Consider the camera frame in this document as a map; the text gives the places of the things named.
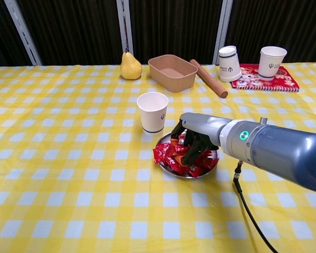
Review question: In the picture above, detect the yellow pear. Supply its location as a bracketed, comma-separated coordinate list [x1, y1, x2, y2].
[120, 51, 143, 80]

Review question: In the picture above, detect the inverted white paper cup stack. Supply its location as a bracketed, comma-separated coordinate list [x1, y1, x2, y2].
[218, 45, 242, 83]

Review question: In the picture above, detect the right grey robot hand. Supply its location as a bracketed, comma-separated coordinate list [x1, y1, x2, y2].
[170, 112, 233, 166]

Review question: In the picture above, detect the yellow white checkered tablecloth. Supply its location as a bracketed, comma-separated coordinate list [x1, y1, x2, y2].
[0, 62, 316, 253]

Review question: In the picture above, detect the white metal frame post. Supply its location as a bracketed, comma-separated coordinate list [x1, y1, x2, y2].
[4, 0, 43, 66]
[116, 0, 135, 66]
[212, 0, 234, 65]

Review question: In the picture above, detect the wooden rolling pin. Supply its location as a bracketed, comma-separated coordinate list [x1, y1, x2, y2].
[189, 59, 229, 99]

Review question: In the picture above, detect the black pleated curtain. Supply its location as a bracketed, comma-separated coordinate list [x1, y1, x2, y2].
[0, 0, 316, 66]

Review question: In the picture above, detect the brown paper food tray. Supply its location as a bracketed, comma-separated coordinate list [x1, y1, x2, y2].
[147, 54, 198, 93]

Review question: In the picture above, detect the white paper cup blue logo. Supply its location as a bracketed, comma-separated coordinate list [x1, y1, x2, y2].
[136, 92, 170, 135]
[258, 46, 288, 81]

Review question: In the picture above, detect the round metal plate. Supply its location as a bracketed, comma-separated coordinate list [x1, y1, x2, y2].
[154, 129, 220, 179]

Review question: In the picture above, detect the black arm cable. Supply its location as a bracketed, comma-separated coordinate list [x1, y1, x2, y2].
[233, 160, 280, 253]

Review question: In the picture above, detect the red spiral notebook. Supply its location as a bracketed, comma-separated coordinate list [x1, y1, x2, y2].
[231, 63, 300, 93]

